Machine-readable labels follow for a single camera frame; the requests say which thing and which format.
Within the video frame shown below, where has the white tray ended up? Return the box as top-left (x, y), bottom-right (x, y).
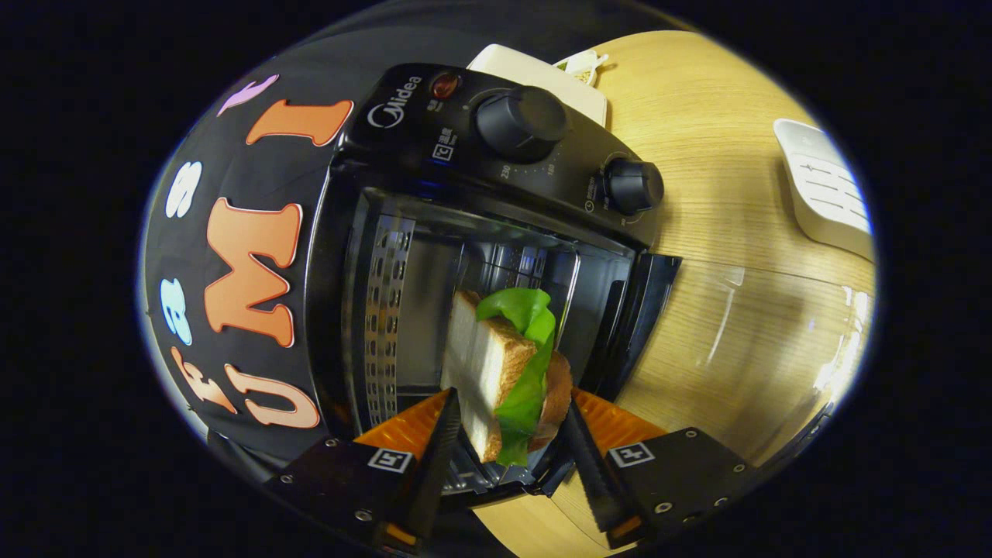
top-left (773, 119), bottom-right (877, 263)

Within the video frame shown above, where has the lettuce toast sandwich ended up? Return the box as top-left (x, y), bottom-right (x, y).
top-left (440, 287), bottom-right (574, 467)

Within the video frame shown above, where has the black toaster oven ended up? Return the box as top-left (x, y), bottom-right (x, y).
top-left (306, 64), bottom-right (873, 512)

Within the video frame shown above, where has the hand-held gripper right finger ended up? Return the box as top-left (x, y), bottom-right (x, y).
top-left (560, 387), bottom-right (756, 549)

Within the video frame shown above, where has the black backdrop cloth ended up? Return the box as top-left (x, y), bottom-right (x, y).
top-left (139, 0), bottom-right (698, 466)

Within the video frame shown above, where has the small white food packet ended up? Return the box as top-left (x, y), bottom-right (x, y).
top-left (554, 49), bottom-right (609, 86)

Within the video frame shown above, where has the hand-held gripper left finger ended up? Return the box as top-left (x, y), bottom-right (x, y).
top-left (267, 387), bottom-right (463, 553)

